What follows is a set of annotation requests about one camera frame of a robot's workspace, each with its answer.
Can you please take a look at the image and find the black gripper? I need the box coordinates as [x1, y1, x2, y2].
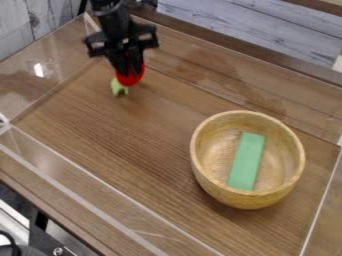
[84, 15, 159, 76]

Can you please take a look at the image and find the red plush strawberry toy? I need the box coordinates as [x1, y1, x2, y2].
[111, 64, 146, 96]

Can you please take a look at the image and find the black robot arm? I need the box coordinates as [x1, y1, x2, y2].
[84, 0, 159, 77]

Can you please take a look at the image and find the clear acrylic table barrier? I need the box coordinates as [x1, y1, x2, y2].
[0, 16, 342, 256]

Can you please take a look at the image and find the wooden bowl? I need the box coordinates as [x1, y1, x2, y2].
[190, 110, 306, 209]

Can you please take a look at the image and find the green rectangular block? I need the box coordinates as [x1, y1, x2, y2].
[226, 132, 266, 191]

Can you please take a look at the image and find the clear acrylic corner bracket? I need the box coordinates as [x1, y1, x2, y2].
[83, 12, 132, 53]

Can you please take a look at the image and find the black metal frame bracket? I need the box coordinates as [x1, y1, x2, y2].
[28, 212, 77, 256]

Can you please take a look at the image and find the black cable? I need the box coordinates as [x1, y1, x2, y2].
[0, 229, 24, 256]

